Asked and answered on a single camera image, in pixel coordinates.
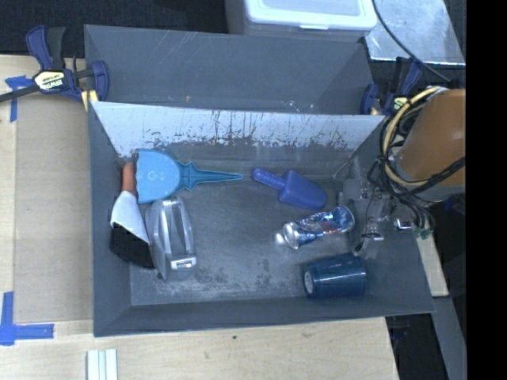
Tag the black box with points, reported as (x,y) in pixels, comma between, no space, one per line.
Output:
(128,248)

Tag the dark blue cup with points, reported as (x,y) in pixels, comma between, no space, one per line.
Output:
(340,277)

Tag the blue plastic scoop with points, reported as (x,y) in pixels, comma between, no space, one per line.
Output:
(301,192)

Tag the white paper sheet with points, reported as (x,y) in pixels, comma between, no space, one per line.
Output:
(127,212)

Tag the orange cylinder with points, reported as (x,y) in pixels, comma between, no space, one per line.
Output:
(128,176)

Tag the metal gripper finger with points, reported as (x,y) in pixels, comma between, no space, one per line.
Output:
(368,247)

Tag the grey metal bin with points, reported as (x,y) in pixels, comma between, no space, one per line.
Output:
(237,251)

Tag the clear plastic container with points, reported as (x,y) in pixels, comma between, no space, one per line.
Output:
(170,232)

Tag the light blue pointed plastic toy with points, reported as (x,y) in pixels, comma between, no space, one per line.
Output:
(158,176)

